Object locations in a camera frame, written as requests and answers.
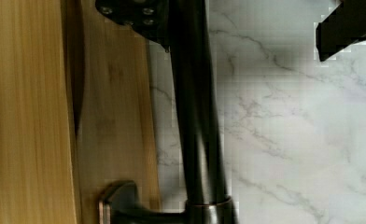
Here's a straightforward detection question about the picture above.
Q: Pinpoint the black drawer handle bar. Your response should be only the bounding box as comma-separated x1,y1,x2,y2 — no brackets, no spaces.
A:
98,0,239,224

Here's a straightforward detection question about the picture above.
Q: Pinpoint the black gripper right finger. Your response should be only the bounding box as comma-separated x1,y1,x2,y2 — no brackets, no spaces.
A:
316,0,366,62

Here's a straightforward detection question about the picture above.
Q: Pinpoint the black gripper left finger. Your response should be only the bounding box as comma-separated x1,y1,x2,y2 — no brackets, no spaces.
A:
95,0,170,52

